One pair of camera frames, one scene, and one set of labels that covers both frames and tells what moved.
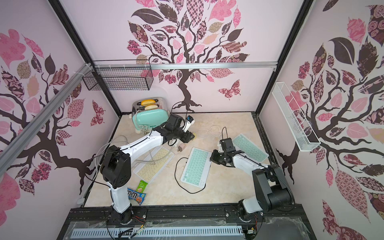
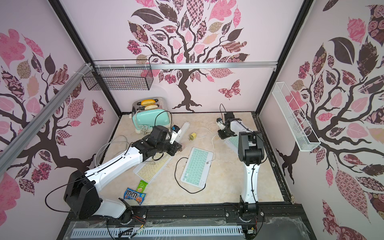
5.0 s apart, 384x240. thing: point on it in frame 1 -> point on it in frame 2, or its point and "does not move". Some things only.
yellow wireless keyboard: [149, 167] does not move
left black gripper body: [183, 136] -> [170, 148]
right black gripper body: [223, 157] -> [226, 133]
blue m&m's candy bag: [135, 195] does not move
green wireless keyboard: [196, 168] does not move
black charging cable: [178, 182] does not move
